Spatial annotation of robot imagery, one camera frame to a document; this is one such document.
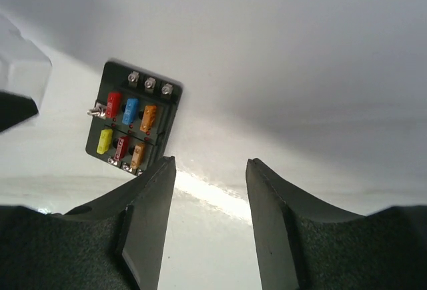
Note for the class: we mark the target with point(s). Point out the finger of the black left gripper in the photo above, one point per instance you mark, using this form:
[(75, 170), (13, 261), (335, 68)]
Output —
[(15, 109)]

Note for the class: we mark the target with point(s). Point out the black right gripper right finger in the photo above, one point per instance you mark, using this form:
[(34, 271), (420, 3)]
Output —
[(303, 242)]

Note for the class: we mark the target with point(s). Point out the red blade fuse front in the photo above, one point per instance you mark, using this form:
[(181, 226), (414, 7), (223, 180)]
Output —
[(113, 104)]

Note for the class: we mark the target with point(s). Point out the clear fuse box cover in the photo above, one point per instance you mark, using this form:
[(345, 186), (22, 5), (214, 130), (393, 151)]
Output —
[(25, 69)]

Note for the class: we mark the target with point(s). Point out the blue blade fuse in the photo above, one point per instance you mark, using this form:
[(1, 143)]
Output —
[(131, 108)]

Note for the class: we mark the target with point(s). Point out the black fuse box base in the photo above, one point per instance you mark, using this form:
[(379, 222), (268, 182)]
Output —
[(150, 89)]

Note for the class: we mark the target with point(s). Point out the orange blade fuse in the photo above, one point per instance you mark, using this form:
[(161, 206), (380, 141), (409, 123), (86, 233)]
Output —
[(137, 157), (148, 118)]

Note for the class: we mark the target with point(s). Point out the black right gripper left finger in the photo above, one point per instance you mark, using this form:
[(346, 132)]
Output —
[(115, 241)]

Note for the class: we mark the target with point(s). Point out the red blade fuse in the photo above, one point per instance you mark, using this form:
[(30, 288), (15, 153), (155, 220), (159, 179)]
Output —
[(113, 104), (121, 147)]

